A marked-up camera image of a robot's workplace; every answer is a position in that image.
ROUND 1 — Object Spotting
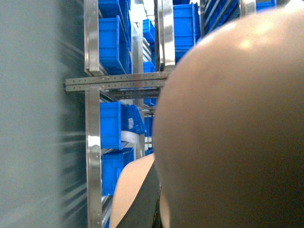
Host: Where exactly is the beige plastic dustpan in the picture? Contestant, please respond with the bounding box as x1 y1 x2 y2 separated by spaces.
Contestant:
110 1 304 228

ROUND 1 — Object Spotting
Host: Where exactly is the stainless steel shelf rack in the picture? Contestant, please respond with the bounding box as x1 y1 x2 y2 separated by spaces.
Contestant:
63 0 257 228

